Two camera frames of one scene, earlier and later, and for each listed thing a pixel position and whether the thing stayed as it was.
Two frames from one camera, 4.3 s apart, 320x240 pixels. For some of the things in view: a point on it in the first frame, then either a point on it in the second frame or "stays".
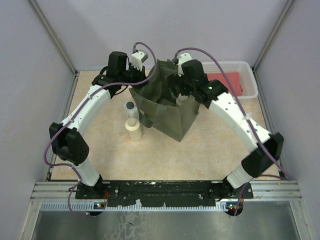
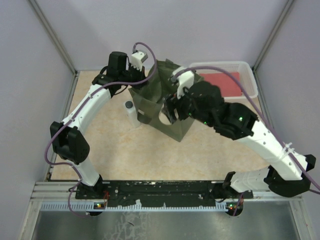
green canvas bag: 158,108 stays
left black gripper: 141,75 stays
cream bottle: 132,125 → 164,119
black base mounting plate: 167,193 stays
